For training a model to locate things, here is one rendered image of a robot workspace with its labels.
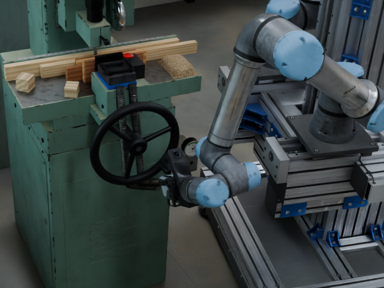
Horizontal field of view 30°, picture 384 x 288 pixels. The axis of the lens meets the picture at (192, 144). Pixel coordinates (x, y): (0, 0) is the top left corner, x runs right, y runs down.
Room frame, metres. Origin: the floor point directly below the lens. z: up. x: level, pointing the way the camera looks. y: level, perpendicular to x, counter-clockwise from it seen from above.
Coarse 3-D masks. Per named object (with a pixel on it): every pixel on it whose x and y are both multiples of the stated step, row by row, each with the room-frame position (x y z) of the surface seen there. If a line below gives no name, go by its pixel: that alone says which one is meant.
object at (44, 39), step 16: (32, 0) 2.30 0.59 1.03; (48, 0) 2.20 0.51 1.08; (32, 16) 2.31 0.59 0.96; (48, 16) 2.20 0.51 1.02; (32, 32) 2.34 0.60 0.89; (48, 32) 2.19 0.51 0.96; (64, 32) 2.22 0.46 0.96; (32, 48) 2.35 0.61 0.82; (48, 48) 2.19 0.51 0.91; (64, 48) 2.22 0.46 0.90; (80, 48) 2.25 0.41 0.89
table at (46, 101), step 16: (48, 80) 1.98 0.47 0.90; (64, 80) 1.99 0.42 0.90; (160, 80) 2.04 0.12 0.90; (176, 80) 2.05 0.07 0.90; (192, 80) 2.08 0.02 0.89; (16, 96) 1.87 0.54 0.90; (32, 96) 1.87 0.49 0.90; (48, 96) 1.88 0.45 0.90; (64, 96) 1.89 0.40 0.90; (80, 96) 1.90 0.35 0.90; (160, 96) 2.02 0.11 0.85; (16, 112) 1.86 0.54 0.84; (32, 112) 1.81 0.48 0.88; (48, 112) 1.84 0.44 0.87; (64, 112) 1.86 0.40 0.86; (80, 112) 1.89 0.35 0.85; (96, 112) 1.86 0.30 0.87; (144, 112) 1.89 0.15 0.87
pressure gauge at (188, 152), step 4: (188, 140) 2.02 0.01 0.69; (192, 140) 2.02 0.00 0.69; (196, 140) 2.03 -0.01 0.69; (184, 144) 2.01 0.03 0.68; (188, 144) 2.00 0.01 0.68; (192, 144) 2.01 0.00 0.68; (196, 144) 2.02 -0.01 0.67; (184, 148) 2.00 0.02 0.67; (188, 148) 2.01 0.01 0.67; (184, 152) 2.00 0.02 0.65; (188, 152) 2.01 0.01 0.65; (192, 152) 2.01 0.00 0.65; (188, 156) 2.00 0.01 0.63; (192, 156) 2.01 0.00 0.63
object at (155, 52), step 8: (144, 48) 2.18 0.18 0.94; (152, 48) 2.18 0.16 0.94; (160, 48) 2.19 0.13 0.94; (168, 48) 2.20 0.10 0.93; (176, 48) 2.22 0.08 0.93; (184, 48) 2.23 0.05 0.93; (192, 48) 2.25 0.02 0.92; (152, 56) 2.17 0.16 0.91; (160, 56) 2.19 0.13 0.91; (48, 64) 2.01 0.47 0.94; (56, 64) 2.02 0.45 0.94; (64, 64) 2.02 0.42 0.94; (72, 64) 2.04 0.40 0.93; (40, 72) 2.00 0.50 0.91; (48, 72) 2.00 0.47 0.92; (56, 72) 2.01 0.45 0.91; (64, 72) 2.02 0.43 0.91
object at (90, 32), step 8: (80, 16) 2.11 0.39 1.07; (80, 24) 2.10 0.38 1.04; (88, 24) 2.05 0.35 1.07; (96, 24) 2.06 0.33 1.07; (104, 24) 2.06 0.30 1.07; (80, 32) 2.10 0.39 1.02; (88, 32) 2.04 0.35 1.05; (96, 32) 2.03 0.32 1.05; (104, 32) 2.05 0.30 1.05; (88, 40) 2.04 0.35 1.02; (96, 40) 2.03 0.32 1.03
